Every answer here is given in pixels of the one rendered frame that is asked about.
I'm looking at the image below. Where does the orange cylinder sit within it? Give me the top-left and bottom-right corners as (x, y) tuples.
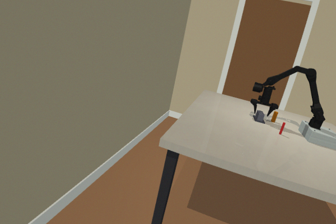
(271, 111), (278, 123)

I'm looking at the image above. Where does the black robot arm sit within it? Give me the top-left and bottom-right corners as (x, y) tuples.
(253, 66), (325, 130)

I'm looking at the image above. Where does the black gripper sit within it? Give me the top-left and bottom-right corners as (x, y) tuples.
(251, 94), (278, 117)

